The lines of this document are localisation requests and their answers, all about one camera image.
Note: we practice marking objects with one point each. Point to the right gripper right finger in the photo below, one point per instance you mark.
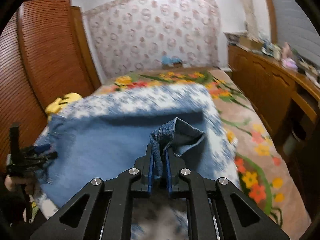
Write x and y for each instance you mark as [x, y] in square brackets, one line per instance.
[216, 209]

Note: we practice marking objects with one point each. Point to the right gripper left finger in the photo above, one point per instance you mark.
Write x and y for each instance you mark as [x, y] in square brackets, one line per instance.
[102, 209]

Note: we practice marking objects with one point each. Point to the blue denim jeans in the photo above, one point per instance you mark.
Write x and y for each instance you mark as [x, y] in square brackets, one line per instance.
[104, 146]

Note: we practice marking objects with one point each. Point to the person's left hand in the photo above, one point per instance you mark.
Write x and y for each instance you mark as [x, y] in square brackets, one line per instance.
[12, 182]

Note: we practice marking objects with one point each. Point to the floral beige bed blanket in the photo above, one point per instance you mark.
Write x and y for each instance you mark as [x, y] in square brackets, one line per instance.
[263, 173]

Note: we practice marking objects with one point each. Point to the blue floral white quilt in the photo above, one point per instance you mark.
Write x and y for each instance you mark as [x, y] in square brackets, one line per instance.
[153, 101]

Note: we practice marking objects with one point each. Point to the yellow Pikachu plush toy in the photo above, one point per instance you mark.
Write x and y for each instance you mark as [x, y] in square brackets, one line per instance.
[60, 103]

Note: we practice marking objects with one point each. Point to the brown louvered wardrobe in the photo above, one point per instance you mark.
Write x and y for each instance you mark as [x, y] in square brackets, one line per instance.
[44, 55]

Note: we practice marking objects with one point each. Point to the wooden sideboard cabinet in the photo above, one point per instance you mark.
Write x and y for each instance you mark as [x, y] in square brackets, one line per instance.
[286, 101]

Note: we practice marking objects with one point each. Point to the pink tissue pack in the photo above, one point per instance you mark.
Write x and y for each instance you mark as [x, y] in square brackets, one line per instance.
[289, 63]

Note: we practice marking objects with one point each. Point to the cardboard box with blue cloth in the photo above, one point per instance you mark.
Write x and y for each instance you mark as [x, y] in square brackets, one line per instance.
[171, 62]

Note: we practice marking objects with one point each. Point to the circle patterned sheer curtain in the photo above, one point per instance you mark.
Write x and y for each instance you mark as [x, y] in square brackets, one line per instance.
[133, 35]

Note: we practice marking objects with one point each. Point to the brown cardboard box on cabinet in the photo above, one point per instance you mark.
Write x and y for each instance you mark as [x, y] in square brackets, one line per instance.
[250, 43]

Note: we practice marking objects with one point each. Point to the beige tied side curtain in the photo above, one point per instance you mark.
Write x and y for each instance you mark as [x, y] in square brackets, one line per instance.
[251, 21]

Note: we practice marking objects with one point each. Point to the grey window roller blind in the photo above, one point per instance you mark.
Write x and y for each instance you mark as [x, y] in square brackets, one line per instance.
[295, 28]

